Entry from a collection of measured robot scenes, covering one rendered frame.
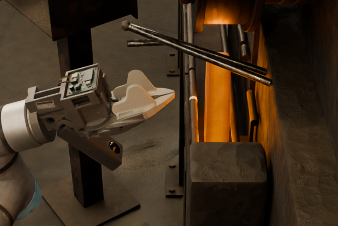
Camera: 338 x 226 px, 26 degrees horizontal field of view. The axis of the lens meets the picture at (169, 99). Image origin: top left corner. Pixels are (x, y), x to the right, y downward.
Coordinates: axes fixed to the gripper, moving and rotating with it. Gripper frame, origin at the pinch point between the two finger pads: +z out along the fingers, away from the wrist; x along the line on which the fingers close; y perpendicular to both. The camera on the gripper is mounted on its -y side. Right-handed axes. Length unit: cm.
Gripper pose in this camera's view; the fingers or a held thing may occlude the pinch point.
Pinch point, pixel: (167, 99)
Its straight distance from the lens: 108.6
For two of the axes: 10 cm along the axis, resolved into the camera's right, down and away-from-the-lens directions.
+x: 0.1, -6.1, 7.9
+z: 9.5, -2.4, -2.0
